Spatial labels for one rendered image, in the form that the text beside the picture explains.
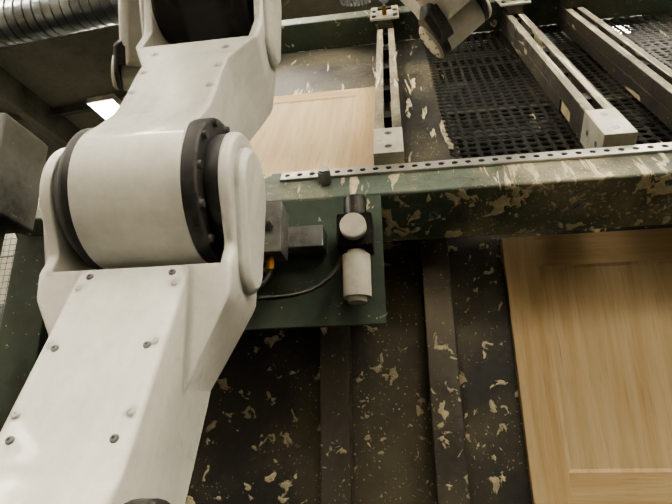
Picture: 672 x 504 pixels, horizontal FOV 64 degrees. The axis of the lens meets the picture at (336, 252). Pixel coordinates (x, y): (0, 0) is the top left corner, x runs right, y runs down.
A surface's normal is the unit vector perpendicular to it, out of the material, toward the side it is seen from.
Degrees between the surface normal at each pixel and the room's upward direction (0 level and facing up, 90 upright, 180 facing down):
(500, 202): 145
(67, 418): 64
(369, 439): 90
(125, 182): 106
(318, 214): 90
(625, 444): 90
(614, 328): 90
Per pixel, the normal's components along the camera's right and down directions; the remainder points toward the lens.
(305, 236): -0.14, -0.32
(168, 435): 0.99, -0.06
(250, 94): 0.87, 0.22
